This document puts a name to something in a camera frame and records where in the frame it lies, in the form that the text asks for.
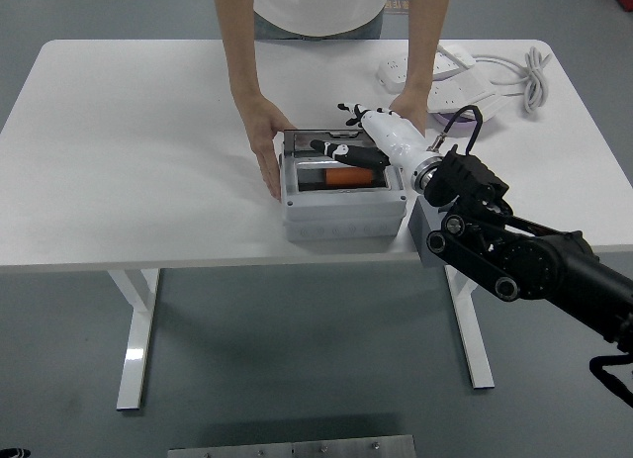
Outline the small white switch panel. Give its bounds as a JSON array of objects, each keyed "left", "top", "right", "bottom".
[{"left": 464, "top": 94, "right": 508, "bottom": 123}]

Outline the grey plastic electrical box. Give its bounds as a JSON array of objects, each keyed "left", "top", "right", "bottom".
[{"left": 280, "top": 140, "right": 407, "bottom": 242}]

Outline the person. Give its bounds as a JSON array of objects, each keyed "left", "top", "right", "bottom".
[{"left": 251, "top": 0, "right": 397, "bottom": 41}]

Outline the grey block battery holder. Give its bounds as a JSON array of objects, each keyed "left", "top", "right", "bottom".
[{"left": 407, "top": 195, "right": 446, "bottom": 269}]

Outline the grey metal plate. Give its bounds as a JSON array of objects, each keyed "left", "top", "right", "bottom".
[{"left": 167, "top": 433, "right": 416, "bottom": 458}]

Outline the transparent hinged box lid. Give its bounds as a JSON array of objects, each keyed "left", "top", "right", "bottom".
[{"left": 281, "top": 128, "right": 382, "bottom": 155}]

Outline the person's right hand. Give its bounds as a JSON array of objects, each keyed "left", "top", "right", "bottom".
[{"left": 241, "top": 96, "right": 298, "bottom": 200}]

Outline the purple round bowl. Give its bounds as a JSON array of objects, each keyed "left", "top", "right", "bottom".
[{"left": 433, "top": 109, "right": 489, "bottom": 132}]

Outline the long white power strip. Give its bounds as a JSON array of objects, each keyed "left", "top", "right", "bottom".
[{"left": 378, "top": 55, "right": 469, "bottom": 91}]

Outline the person's left hand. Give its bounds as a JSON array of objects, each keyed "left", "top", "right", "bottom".
[{"left": 388, "top": 89, "right": 430, "bottom": 133}]

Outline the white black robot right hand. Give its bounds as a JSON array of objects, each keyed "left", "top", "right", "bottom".
[{"left": 310, "top": 101, "right": 440, "bottom": 182}]

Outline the orange cylindrical battery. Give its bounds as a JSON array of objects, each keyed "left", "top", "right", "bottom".
[{"left": 323, "top": 168, "right": 375, "bottom": 186}]

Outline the white power cord with plug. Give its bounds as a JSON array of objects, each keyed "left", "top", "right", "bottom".
[{"left": 437, "top": 43, "right": 554, "bottom": 118}]

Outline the white table leg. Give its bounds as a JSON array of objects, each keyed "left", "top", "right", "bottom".
[
  {"left": 107, "top": 268, "right": 162, "bottom": 411},
  {"left": 444, "top": 264, "right": 497, "bottom": 391}
]

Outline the large white wall socket panel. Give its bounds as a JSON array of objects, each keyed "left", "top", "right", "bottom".
[{"left": 427, "top": 74, "right": 497, "bottom": 113}]

